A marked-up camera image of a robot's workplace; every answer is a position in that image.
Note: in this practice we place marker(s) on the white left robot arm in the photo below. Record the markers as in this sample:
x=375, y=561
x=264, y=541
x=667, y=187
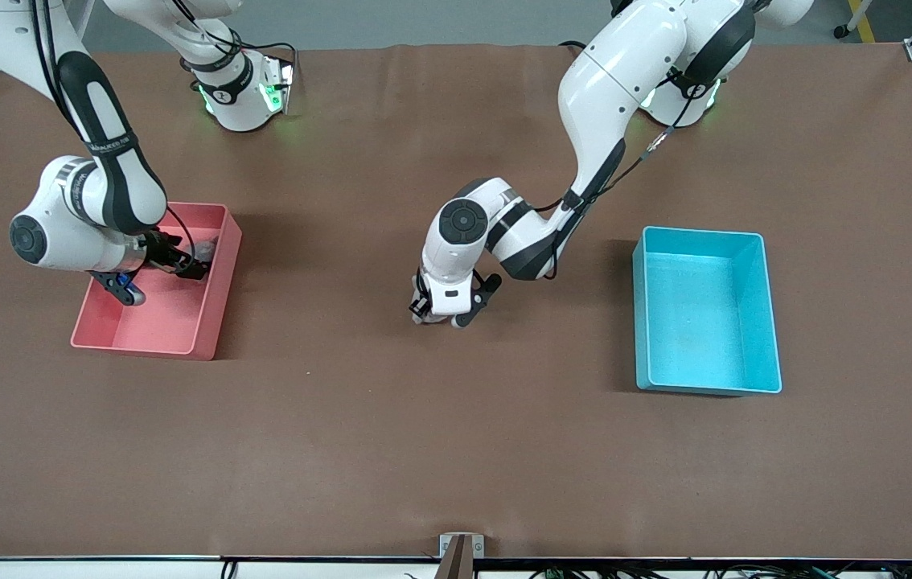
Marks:
x=625, y=80

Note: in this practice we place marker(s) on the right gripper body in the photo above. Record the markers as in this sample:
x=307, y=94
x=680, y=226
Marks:
x=163, y=252

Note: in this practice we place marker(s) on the grey caster leg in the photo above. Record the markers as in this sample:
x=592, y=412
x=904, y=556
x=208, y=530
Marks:
x=840, y=31

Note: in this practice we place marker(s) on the grey metal bracket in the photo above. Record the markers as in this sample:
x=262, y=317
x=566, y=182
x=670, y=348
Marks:
x=478, y=540

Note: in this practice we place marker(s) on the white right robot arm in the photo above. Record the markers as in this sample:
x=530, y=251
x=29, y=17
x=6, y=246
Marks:
x=94, y=249

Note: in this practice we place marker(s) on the brown table cover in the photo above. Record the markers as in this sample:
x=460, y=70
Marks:
x=456, y=442

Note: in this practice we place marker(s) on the right arm base connector plate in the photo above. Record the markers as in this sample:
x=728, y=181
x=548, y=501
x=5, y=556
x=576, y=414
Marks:
x=283, y=88

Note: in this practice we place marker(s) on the grey plush toy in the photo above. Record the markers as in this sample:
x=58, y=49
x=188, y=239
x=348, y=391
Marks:
x=209, y=245

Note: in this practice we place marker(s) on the blue plastic box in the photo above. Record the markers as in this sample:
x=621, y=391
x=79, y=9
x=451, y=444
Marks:
x=697, y=338

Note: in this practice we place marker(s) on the pink plastic box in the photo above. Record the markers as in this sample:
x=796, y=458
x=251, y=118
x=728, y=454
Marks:
x=166, y=322

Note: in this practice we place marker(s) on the black table edge trim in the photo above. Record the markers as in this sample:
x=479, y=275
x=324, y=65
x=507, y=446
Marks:
x=665, y=560

